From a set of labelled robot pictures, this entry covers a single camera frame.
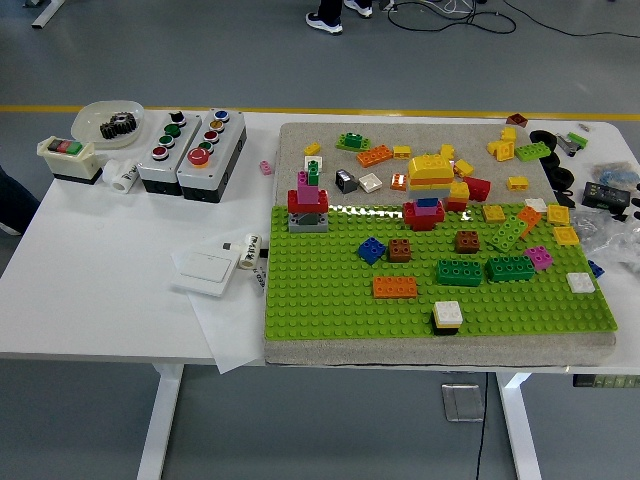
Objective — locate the dark grey sloped brick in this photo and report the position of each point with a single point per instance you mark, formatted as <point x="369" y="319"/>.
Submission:
<point x="345" y="181"/>

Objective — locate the orange 2x2 brick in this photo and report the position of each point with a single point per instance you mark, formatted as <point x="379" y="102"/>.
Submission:
<point x="530" y="216"/>

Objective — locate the yellow red brick stack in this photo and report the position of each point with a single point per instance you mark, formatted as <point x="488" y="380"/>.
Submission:
<point x="457" y="192"/>

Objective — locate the small orange brick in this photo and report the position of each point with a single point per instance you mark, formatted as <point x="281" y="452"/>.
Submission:
<point x="398" y="182"/>

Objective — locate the cream switch box red green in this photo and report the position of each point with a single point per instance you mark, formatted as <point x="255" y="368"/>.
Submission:
<point x="70" y="165"/>

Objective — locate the white yellow black brick stack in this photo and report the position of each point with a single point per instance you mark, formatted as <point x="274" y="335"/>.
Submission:
<point x="447" y="312"/>

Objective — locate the dark green 2x4 brick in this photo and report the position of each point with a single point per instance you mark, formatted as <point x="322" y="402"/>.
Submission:
<point x="460" y="274"/>
<point x="510" y="270"/>

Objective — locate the white upturned 2x2 brick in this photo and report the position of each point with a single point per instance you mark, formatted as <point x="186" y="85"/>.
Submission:
<point x="370" y="183"/>

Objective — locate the yellow 2x2 brick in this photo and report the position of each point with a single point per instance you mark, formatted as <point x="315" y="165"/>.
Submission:
<point x="566" y="235"/>
<point x="494" y="214"/>
<point x="558" y="214"/>

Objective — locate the table height control panel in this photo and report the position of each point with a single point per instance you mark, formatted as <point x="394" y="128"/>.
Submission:
<point x="605" y="381"/>

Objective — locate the red sloped brick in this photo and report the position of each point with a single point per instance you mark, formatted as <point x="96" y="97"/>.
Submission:
<point x="479" y="187"/>

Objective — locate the grey green small tool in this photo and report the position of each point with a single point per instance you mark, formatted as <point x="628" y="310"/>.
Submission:
<point x="567" y="144"/>

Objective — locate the yellow orange grey brick stack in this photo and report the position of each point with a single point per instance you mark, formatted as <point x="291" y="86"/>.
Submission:
<point x="430" y="167"/>

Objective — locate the translucent white bowl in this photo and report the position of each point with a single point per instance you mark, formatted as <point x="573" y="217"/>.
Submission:
<point x="87" y="122"/>

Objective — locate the white frame brick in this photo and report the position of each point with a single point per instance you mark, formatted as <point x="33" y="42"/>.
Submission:
<point x="315" y="158"/>

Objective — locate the yellow upturned brick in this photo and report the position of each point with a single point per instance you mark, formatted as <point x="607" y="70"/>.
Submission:
<point x="502" y="150"/>

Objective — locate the lime and dark green bricks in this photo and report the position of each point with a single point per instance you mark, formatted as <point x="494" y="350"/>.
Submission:
<point x="351" y="142"/>

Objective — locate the white labelled pipe tee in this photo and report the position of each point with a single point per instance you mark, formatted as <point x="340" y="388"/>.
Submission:
<point x="250" y="252"/>

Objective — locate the lime green studded baseplate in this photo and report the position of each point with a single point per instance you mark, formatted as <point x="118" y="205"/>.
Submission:
<point x="325" y="300"/>

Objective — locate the plastic bag blue parts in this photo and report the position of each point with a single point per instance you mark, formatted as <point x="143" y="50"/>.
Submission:
<point x="612" y="175"/>

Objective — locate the black metal gear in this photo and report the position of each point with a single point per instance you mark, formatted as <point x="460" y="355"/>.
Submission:
<point x="117" y="127"/>

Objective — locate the blue 2x2 brick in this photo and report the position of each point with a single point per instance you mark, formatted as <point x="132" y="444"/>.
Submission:
<point x="371" y="250"/>

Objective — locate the grey metal frame foot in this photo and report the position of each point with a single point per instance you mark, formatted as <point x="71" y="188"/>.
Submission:
<point x="45" y="12"/>

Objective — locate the small pink brick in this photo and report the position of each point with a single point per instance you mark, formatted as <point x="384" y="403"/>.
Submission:
<point x="266" y="168"/>

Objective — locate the small blue brick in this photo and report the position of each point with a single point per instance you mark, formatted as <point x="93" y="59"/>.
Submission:
<point x="596" y="269"/>

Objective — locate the black rubber tyre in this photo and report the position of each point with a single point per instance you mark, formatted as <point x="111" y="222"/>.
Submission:
<point x="556" y="176"/>
<point x="534" y="135"/>
<point x="552" y="161"/>

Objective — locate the white pipe fitting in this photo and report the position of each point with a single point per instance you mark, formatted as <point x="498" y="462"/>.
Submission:
<point x="120" y="177"/>

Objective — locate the white wall switch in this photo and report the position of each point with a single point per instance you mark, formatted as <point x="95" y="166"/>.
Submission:
<point x="205" y="270"/>

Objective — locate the metal floor socket plate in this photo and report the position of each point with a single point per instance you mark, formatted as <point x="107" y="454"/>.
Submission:
<point x="462" y="402"/>

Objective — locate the white printed label strip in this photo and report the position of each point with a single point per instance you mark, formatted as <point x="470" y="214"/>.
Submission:
<point x="260" y="282"/>

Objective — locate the red pink blue brick stack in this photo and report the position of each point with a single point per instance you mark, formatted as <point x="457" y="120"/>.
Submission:
<point x="424" y="217"/>

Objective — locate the grey control box black selector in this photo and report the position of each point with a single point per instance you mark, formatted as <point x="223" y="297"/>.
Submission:
<point x="160" y="172"/>

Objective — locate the grey red pink green tower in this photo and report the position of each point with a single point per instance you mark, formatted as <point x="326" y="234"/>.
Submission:
<point x="307" y="202"/>

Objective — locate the brown 2x2 brick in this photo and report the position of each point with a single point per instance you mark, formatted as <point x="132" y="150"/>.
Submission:
<point x="400" y="251"/>
<point x="467" y="242"/>

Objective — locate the white paper sheet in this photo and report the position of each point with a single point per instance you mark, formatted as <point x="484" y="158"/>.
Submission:
<point x="225" y="330"/>

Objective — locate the dark brown upturned brick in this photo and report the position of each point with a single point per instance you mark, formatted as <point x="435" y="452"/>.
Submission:
<point x="517" y="120"/>

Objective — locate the grey control box emergency stop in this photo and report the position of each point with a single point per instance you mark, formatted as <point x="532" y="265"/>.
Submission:
<point x="210" y="175"/>

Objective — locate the person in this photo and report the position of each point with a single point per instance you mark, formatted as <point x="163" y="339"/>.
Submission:
<point x="10" y="200"/>
<point x="325" y="22"/>

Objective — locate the small yellow brick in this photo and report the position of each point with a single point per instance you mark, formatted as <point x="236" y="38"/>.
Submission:
<point x="463" y="167"/>
<point x="517" y="183"/>
<point x="509" y="134"/>
<point x="401" y="152"/>
<point x="446" y="151"/>
<point x="312" y="148"/>

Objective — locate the white table leg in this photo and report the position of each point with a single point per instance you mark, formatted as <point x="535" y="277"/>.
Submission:
<point x="520" y="435"/>
<point x="160" y="425"/>

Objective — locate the lime green 2x4 brick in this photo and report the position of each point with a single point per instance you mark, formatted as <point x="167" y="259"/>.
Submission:
<point x="507" y="234"/>
<point x="533" y="151"/>

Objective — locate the black electronic device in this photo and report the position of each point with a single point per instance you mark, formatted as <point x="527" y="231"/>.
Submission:
<point x="605" y="196"/>

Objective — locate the orange 2x4 brick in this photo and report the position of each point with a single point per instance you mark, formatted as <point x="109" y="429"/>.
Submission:
<point x="395" y="288"/>
<point x="375" y="155"/>

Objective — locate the magenta 2x2 brick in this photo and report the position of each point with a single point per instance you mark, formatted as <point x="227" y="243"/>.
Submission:
<point x="540" y="257"/>

